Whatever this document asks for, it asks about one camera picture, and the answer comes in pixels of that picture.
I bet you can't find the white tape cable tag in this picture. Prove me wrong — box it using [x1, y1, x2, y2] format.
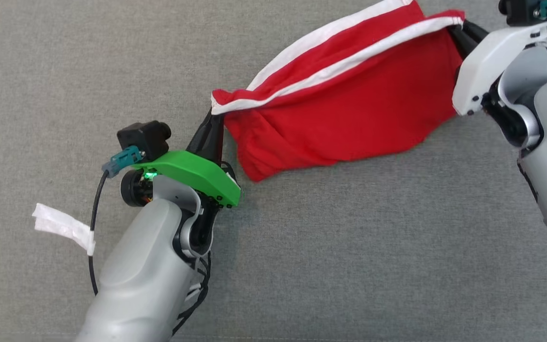
[32, 203, 96, 257]

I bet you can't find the teal left camera connector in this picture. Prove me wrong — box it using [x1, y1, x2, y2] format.
[102, 145, 143, 178]

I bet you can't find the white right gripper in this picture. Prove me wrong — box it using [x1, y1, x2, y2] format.
[448, 17, 547, 117]

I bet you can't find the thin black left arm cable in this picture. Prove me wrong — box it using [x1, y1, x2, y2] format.
[173, 249, 212, 336]

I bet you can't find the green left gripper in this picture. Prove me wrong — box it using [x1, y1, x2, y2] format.
[133, 110, 242, 209]

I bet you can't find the red jersey with white stripes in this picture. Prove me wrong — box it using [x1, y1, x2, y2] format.
[211, 0, 466, 182]

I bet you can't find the black left camera cable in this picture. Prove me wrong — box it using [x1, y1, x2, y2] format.
[87, 170, 111, 296]

